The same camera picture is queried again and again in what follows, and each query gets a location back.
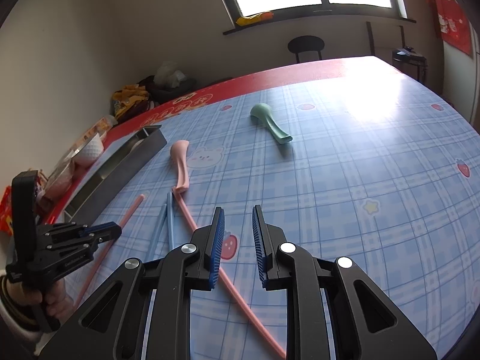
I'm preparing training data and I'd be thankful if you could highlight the blue chopstick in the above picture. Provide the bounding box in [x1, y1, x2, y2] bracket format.
[167, 192, 175, 250]
[145, 204, 167, 261]

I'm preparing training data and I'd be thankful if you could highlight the long pink chopstick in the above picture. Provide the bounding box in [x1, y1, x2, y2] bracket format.
[172, 187, 287, 359]

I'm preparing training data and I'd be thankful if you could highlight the pink spoon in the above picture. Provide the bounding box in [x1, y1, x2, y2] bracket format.
[170, 140, 190, 194]

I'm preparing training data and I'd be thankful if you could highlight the white sleeve forearm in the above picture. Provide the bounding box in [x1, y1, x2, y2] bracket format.
[1, 275, 44, 359]

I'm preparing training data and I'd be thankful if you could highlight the person's left hand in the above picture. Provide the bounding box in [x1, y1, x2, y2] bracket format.
[7, 279, 74, 321]

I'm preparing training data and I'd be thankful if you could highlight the plastic-covered bowl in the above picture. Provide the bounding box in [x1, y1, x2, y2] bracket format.
[45, 150, 75, 201]

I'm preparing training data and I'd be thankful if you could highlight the white textured bowl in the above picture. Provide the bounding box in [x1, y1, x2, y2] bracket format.
[72, 133, 104, 168]

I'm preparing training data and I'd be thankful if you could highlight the tissue pack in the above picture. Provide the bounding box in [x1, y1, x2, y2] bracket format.
[71, 115, 118, 150]

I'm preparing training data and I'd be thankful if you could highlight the blue plaid table mat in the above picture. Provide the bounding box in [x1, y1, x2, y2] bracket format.
[63, 70, 480, 360]

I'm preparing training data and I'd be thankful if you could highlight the steel utensil tray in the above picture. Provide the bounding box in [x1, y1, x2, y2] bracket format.
[64, 125, 167, 225]

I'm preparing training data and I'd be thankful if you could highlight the yellow clothes pile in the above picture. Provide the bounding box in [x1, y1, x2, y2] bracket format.
[112, 84, 150, 124]

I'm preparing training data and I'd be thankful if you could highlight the green spoon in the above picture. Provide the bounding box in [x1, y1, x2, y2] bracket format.
[250, 103, 293, 145]

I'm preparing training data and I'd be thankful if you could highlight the white plastic bag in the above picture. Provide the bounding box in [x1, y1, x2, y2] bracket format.
[154, 61, 186, 89]

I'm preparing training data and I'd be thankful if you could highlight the black rice cooker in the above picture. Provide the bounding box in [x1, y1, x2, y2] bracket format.
[392, 46, 428, 85]

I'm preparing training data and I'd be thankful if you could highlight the black round chair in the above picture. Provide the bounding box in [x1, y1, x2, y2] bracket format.
[287, 35, 325, 63]

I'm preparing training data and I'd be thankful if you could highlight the white refrigerator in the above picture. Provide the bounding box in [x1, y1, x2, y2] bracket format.
[442, 24, 479, 125]

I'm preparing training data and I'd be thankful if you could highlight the yellow cloth on sill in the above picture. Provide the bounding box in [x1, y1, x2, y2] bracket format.
[236, 11, 274, 27]

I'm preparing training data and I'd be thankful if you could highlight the red cloth on fridge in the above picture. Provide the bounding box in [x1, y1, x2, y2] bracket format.
[427, 0, 473, 57]

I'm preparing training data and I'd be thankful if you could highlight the black folding frame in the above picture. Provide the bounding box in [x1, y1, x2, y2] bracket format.
[365, 21, 406, 55]

